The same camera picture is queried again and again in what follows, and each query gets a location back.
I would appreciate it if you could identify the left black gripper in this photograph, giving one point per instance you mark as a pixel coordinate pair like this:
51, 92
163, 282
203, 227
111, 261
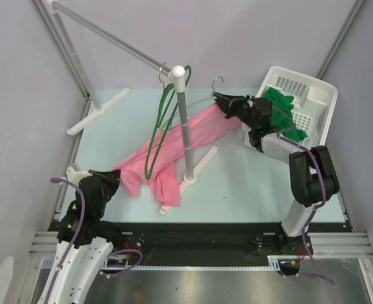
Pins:
112, 177

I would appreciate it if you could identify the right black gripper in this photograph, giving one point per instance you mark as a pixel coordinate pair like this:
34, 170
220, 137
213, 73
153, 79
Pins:
230, 104

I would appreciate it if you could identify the pink t shirt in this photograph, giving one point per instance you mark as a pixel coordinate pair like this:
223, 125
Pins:
204, 128

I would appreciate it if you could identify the green t shirt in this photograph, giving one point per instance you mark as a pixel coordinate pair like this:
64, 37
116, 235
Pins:
282, 117

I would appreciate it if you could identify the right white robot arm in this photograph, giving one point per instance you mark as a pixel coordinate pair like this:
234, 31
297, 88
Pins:
313, 179

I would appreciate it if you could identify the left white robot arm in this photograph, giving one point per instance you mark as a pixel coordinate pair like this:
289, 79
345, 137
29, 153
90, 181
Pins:
84, 239

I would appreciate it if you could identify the white plastic basket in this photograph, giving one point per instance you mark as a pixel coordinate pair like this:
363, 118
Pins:
313, 101

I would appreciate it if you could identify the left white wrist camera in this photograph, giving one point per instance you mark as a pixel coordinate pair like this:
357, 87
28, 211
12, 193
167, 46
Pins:
74, 174

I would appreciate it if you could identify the white cable duct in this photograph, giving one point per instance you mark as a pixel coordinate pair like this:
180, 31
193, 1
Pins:
236, 260

